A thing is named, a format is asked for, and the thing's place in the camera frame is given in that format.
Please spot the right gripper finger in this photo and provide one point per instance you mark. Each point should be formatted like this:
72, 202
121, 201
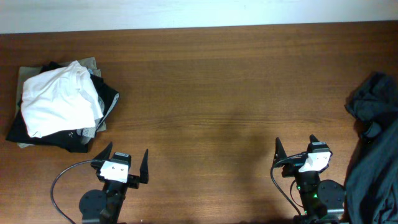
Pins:
313, 139
279, 155

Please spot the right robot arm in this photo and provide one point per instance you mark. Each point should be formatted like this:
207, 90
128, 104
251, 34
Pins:
322, 200

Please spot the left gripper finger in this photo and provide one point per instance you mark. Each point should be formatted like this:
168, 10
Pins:
144, 168
104, 154

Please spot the dark green Nike t-shirt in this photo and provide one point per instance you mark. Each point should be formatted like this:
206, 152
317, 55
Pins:
371, 185

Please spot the black folded garment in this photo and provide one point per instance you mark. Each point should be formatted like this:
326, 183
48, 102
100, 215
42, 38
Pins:
68, 140

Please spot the white folded t-shirt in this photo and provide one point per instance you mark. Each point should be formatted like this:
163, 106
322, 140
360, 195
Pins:
60, 100

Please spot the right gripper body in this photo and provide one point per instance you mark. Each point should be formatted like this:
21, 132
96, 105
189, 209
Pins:
293, 167

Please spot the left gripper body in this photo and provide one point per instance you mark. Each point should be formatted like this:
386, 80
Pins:
130, 180

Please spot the grey patterned folded garment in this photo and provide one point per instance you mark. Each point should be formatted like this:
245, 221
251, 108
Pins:
107, 99

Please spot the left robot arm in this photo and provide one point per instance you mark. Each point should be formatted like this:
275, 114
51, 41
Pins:
104, 206

